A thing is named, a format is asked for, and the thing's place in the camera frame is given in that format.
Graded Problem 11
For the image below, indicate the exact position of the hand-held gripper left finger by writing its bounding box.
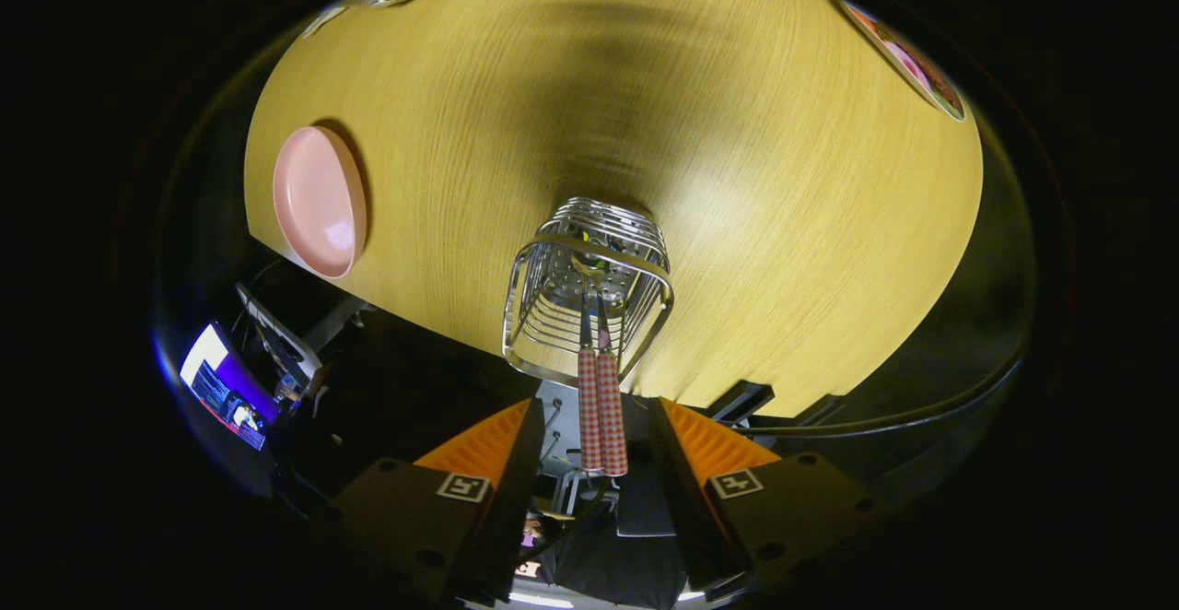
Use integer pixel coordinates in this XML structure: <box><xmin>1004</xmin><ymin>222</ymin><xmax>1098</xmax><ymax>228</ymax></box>
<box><xmin>313</xmin><ymin>396</ymin><xmax>547</xmax><ymax>606</ymax></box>

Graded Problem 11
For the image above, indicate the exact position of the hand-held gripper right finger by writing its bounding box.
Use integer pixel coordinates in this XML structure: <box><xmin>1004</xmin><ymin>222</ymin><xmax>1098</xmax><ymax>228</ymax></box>
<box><xmin>648</xmin><ymin>396</ymin><xmax>893</xmax><ymax>597</ymax></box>

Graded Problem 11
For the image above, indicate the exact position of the checkered handle spoon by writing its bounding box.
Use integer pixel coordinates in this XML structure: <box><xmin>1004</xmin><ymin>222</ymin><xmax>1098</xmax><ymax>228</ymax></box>
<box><xmin>595</xmin><ymin>292</ymin><xmax>629</xmax><ymax>477</ymax></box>

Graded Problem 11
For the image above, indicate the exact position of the checkered handle fork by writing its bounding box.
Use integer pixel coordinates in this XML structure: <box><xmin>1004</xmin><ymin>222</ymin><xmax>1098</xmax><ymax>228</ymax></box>
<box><xmin>578</xmin><ymin>292</ymin><xmax>604</xmax><ymax>473</ymax></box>

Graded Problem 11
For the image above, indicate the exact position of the white angled device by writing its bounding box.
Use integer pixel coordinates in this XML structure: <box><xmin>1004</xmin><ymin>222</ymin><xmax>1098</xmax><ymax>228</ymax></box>
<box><xmin>235</xmin><ymin>283</ymin><xmax>323</xmax><ymax>390</ymax></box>

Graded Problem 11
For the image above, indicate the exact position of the lit computer screen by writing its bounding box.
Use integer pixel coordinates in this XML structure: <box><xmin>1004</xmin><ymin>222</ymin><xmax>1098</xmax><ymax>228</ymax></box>
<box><xmin>180</xmin><ymin>320</ymin><xmax>280</xmax><ymax>452</ymax></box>

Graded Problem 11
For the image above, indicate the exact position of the pink plate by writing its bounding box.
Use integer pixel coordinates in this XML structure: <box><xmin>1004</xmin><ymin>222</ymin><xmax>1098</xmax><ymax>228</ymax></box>
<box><xmin>273</xmin><ymin>125</ymin><xmax>368</xmax><ymax>280</ymax></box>

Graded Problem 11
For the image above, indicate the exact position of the colourful printed mat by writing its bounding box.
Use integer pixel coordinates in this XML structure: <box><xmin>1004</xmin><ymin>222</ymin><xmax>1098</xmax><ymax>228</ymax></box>
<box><xmin>840</xmin><ymin>0</ymin><xmax>968</xmax><ymax>123</ymax></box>

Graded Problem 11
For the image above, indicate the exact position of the black cable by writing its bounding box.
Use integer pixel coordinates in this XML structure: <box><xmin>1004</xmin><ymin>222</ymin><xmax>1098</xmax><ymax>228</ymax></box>
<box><xmin>737</xmin><ymin>361</ymin><xmax>1019</xmax><ymax>436</ymax></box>

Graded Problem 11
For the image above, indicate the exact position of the metal wire cutlery basket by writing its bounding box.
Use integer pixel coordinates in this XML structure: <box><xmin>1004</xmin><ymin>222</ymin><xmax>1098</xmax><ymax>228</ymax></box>
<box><xmin>502</xmin><ymin>197</ymin><xmax>675</xmax><ymax>388</ymax></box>

